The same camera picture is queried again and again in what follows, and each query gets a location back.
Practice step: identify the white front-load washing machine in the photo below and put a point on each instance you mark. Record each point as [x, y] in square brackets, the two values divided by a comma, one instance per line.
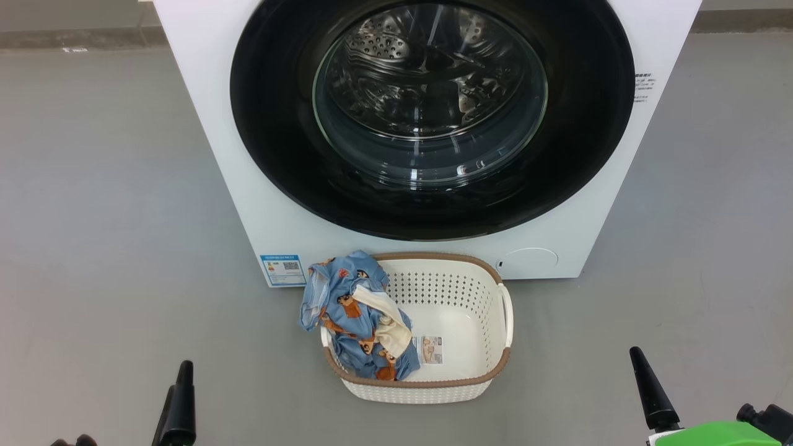
[204, 124]

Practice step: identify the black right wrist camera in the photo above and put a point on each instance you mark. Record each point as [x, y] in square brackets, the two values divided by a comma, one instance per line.
[774, 421]

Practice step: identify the cream perforated laundry basket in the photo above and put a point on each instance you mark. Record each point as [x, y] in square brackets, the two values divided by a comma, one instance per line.
[458, 291]

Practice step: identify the black text instruction sticker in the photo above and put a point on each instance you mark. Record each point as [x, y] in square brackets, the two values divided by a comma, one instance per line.
[645, 85]

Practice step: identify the round white filter cover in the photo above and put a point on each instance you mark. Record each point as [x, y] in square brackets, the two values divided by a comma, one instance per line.
[530, 263]

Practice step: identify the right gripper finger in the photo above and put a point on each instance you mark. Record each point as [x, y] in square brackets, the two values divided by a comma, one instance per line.
[653, 396]

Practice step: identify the cream plain garment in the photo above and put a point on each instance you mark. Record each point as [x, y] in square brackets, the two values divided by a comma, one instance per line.
[390, 328]

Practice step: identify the paper label inside basket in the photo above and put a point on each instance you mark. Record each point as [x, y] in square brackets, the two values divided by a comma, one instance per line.
[429, 350]

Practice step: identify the stainless steel washing machine drum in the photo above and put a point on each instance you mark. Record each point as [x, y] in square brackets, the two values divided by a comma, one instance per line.
[384, 43]

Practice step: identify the blue energy label sticker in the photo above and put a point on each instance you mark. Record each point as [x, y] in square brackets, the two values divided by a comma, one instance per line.
[283, 270]

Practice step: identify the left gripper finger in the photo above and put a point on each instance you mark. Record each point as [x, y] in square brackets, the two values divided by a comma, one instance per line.
[182, 409]
[162, 421]

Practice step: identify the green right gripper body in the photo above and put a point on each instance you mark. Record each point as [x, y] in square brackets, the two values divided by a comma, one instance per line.
[718, 435]

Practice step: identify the blue cartoon print garment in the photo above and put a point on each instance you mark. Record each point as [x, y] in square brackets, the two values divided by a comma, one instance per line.
[347, 279]

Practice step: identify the round black glass washer door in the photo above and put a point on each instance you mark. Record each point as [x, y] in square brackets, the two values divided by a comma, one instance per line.
[272, 124]

